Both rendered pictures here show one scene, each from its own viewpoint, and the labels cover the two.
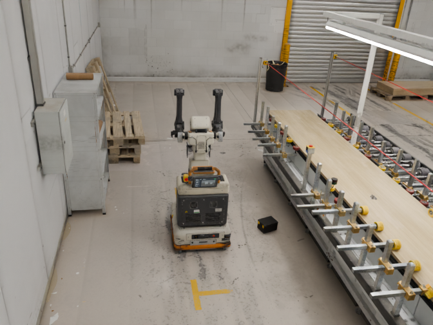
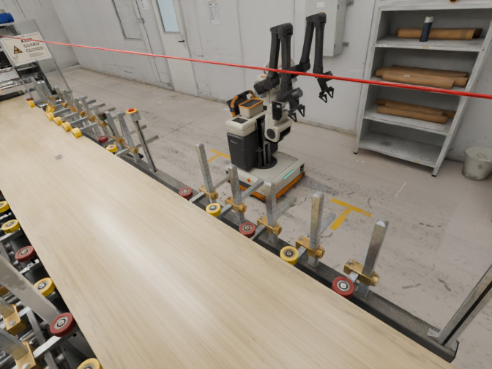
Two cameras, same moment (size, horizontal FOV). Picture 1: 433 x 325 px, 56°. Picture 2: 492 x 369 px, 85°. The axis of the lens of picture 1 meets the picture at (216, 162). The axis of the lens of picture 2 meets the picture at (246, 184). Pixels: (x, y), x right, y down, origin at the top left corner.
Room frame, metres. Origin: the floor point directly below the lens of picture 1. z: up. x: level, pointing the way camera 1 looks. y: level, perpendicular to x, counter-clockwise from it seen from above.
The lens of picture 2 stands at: (5.85, -1.33, 1.87)
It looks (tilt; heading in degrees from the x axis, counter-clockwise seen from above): 37 degrees down; 148
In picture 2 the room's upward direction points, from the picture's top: 7 degrees counter-clockwise
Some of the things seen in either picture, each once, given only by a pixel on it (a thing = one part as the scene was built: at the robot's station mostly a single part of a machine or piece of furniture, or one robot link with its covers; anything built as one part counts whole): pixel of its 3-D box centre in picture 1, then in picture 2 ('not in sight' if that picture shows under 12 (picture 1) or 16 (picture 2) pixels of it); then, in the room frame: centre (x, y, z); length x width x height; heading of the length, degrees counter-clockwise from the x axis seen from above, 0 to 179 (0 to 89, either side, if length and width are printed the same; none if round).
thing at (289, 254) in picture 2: not in sight; (289, 260); (5.30, -0.82, 0.85); 0.08 x 0.08 x 0.11
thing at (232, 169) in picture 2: (277, 139); (237, 200); (4.82, -0.76, 0.88); 0.04 x 0.04 x 0.48; 12
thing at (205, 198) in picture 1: (202, 196); (255, 134); (3.79, 0.14, 0.59); 0.55 x 0.34 x 0.83; 101
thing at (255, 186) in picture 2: (274, 144); (239, 199); (4.77, -0.72, 0.83); 0.43 x 0.03 x 0.04; 102
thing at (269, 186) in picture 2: (271, 132); (271, 218); (5.06, -0.71, 0.88); 0.04 x 0.04 x 0.48; 12
